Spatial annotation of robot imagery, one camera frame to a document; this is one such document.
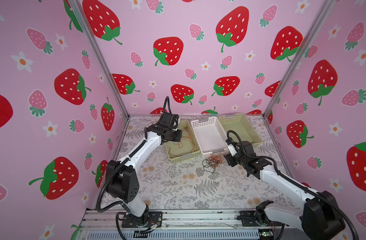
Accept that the red cable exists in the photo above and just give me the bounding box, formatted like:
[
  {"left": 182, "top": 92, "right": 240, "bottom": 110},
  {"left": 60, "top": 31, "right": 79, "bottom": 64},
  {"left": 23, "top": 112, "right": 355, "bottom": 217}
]
[{"left": 167, "top": 128, "right": 197, "bottom": 158}]

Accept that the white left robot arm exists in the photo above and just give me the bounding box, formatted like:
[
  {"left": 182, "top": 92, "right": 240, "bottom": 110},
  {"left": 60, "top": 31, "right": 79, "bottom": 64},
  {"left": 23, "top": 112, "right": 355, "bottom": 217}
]
[{"left": 96, "top": 97, "right": 183, "bottom": 222}]

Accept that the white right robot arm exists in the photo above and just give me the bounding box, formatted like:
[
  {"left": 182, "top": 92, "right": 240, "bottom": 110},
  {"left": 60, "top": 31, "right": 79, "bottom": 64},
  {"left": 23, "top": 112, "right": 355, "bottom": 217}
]
[{"left": 224, "top": 130, "right": 359, "bottom": 240}]

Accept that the left green perforated basket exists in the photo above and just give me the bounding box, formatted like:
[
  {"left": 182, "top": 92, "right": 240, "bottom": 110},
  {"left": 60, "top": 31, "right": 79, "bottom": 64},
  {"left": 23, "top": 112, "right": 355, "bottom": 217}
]
[{"left": 165, "top": 120, "right": 201, "bottom": 164}]

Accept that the green perforated basket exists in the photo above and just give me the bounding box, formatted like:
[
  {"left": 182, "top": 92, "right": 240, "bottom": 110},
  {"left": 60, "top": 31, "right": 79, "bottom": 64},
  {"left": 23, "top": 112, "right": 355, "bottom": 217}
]
[
  {"left": 218, "top": 114, "right": 262, "bottom": 147},
  {"left": 165, "top": 120, "right": 201, "bottom": 164}
]

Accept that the white perforated basket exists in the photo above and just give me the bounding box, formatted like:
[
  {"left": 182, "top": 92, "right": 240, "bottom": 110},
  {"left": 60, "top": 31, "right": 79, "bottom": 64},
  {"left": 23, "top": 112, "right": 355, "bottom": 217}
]
[{"left": 190, "top": 117, "right": 229, "bottom": 159}]

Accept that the right green perforated basket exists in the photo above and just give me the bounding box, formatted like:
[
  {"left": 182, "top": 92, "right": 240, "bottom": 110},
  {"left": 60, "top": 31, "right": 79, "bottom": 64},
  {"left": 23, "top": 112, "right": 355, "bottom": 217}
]
[{"left": 218, "top": 114, "right": 262, "bottom": 147}]

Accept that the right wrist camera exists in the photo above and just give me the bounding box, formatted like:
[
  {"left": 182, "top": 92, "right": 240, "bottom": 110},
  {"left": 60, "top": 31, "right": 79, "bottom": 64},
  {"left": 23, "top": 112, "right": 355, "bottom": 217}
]
[{"left": 227, "top": 144, "right": 238, "bottom": 157}]

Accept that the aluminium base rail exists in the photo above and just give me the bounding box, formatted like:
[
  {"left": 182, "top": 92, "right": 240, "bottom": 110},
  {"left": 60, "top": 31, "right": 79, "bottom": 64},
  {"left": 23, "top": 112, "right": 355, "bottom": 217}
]
[{"left": 80, "top": 209, "right": 327, "bottom": 240}]

